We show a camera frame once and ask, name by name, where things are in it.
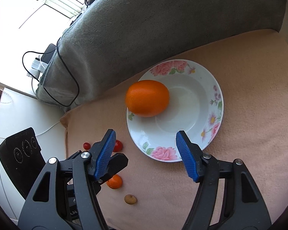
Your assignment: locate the white power strip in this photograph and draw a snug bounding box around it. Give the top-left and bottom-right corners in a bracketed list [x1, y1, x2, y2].
[27, 55, 48, 80]

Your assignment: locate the floral white ceramic plate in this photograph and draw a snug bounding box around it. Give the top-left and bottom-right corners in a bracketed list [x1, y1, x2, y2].
[127, 59, 224, 163]

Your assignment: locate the small mandarin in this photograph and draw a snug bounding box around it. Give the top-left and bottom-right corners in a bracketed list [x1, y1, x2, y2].
[106, 174, 123, 190]

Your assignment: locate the round red cherry tomato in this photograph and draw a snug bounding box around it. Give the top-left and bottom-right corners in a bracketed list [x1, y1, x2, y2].
[113, 140, 123, 153]

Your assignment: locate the black power adapter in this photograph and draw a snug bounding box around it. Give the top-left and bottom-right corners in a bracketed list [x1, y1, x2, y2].
[41, 43, 56, 64]

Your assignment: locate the brown longan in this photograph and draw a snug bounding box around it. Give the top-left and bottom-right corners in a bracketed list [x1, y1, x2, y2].
[124, 194, 137, 205]

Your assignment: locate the grey plush cushion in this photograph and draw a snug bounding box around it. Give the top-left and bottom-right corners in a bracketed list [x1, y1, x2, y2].
[36, 0, 287, 111]

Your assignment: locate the white cable on wall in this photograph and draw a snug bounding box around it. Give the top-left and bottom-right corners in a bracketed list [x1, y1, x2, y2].
[0, 120, 61, 139]

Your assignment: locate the black cable over cushion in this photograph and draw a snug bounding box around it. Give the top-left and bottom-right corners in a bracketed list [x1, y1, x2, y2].
[22, 37, 81, 108]

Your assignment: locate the small oblong cherry tomato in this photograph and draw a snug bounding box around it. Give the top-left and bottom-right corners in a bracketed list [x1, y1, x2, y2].
[83, 142, 91, 150]

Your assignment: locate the smooth large orange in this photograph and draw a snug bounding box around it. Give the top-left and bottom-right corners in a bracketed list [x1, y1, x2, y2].
[125, 80, 170, 117]

